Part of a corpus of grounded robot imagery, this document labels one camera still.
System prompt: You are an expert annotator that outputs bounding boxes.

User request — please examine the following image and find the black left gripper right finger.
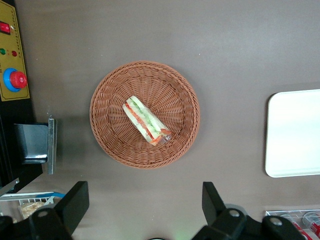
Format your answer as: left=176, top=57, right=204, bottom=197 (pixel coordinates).
left=191, top=181, right=307, bottom=240

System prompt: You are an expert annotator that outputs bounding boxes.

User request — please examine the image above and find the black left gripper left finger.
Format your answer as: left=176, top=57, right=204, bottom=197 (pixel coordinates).
left=0, top=180, right=90, bottom=240

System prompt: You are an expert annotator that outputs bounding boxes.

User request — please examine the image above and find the plastic-wrapped sandwich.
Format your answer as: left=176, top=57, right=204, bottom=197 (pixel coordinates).
left=121, top=96, right=173, bottom=147

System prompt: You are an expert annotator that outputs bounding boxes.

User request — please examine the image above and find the white plastic tray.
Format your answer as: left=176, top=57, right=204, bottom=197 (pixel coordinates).
left=264, top=88, right=320, bottom=179

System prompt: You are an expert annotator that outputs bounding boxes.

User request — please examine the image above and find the round brown wicker basket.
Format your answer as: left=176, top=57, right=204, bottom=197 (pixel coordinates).
left=89, top=60, right=201, bottom=170

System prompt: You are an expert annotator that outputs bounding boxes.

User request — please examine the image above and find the bagged bread snack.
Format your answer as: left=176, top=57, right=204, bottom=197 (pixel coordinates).
left=18, top=201, right=46, bottom=220

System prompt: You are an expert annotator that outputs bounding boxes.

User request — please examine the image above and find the clear acrylic display rack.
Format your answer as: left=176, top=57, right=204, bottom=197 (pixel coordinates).
left=264, top=209, right=320, bottom=240

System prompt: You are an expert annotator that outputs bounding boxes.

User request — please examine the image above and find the dark grey metal block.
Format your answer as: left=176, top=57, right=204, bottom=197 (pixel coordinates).
left=14, top=123, right=49, bottom=165

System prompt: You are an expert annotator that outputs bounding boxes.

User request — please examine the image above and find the red drink can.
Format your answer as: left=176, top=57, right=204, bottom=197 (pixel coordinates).
left=301, top=211, right=320, bottom=239
left=279, top=213, right=310, bottom=240

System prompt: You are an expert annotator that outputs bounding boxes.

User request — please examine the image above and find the red emergency stop button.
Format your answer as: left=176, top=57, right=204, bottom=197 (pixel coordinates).
left=2, top=67, right=28, bottom=93

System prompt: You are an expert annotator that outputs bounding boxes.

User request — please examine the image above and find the yellow control panel plate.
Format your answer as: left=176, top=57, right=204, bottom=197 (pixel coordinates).
left=0, top=0, right=31, bottom=102

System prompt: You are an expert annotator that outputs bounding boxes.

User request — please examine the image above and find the white wire basket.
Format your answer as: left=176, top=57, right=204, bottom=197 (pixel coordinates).
left=0, top=191, right=66, bottom=223

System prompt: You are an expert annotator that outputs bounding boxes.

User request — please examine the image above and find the silver metal bracket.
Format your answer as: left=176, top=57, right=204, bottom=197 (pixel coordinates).
left=47, top=115, right=58, bottom=175

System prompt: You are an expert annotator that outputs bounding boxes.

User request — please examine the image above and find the red rocker switch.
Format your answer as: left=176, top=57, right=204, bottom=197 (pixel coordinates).
left=0, top=21, right=12, bottom=36

